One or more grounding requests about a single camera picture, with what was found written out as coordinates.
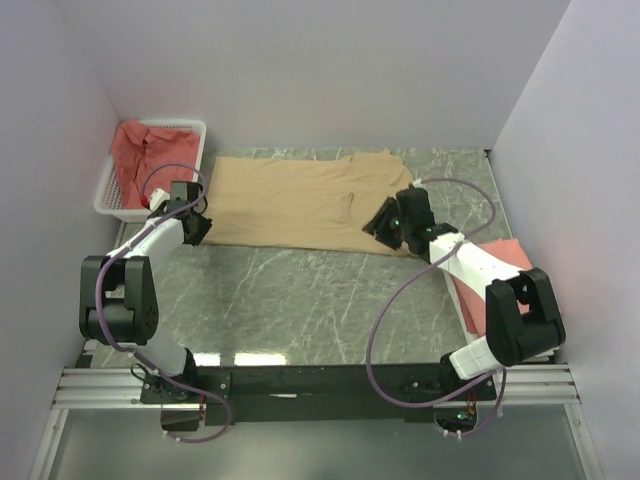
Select beige t shirt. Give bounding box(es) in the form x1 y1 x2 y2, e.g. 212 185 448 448
204 150 414 256

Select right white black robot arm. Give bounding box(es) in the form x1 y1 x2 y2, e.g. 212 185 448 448
363 184 566 399

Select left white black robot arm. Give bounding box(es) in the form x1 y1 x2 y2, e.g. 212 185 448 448
79 181 212 402

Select crumpled pink t shirt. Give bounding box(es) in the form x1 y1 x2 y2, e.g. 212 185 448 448
110 119 201 209

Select white plastic basket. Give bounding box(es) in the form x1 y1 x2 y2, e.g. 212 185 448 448
94 119 207 223

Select folded pink t shirt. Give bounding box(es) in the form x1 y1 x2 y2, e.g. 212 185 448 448
449 237 564 341

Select black base beam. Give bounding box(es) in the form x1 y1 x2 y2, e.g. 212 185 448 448
140 363 497 432

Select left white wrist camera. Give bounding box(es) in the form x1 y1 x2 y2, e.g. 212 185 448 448
140 188 170 211

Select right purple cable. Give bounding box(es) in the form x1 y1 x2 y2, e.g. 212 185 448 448
366 177 507 437

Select aluminium rail frame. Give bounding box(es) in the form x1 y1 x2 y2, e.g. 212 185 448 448
51 364 581 410

